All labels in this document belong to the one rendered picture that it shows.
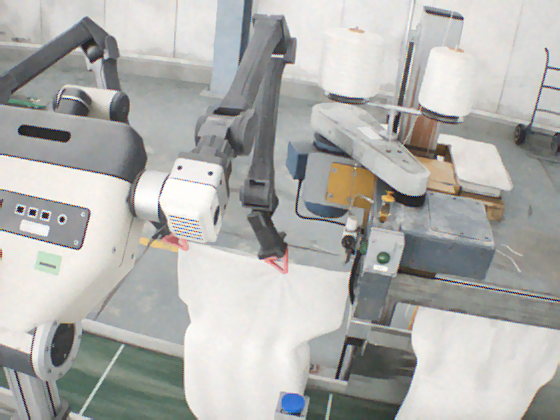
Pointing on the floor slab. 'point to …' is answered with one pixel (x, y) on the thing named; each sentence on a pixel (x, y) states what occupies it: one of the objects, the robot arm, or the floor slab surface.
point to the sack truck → (539, 132)
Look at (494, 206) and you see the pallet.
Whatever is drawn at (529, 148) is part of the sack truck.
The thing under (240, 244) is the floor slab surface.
